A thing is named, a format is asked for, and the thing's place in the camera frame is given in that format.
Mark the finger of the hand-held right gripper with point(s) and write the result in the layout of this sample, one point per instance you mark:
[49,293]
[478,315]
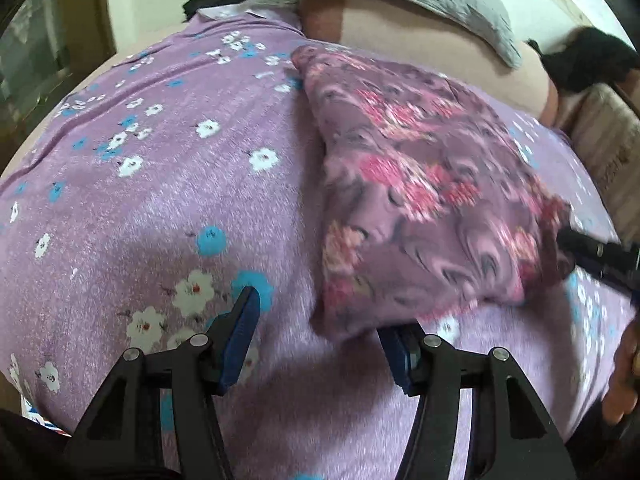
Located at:
[595,252]

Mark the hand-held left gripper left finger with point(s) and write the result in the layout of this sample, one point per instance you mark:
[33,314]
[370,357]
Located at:
[240,340]

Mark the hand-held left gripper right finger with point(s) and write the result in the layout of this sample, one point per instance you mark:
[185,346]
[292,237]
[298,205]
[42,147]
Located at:
[400,360]

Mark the maroon pink floral garment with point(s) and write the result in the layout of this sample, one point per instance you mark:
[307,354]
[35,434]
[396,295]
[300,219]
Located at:
[425,185]

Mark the person's right hand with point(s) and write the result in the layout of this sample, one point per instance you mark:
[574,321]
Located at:
[627,380]

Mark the striped beige headboard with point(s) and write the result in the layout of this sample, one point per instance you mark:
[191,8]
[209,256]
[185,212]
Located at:
[610,135]

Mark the purple floral bedsheet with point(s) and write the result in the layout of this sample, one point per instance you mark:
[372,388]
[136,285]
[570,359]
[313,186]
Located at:
[150,210]

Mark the large black cloth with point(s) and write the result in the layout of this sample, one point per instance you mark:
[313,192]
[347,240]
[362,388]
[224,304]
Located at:
[585,60]

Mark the beige bolster cushion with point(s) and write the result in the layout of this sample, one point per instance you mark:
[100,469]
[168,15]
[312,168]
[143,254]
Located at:
[425,25]

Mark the white floral cloth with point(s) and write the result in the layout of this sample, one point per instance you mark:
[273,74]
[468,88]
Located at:
[235,10]

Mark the small black cloth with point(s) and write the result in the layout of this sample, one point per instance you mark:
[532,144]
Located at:
[215,0]

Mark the wooden door with patterned glass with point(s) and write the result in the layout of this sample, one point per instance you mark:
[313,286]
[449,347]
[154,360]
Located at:
[30,60]

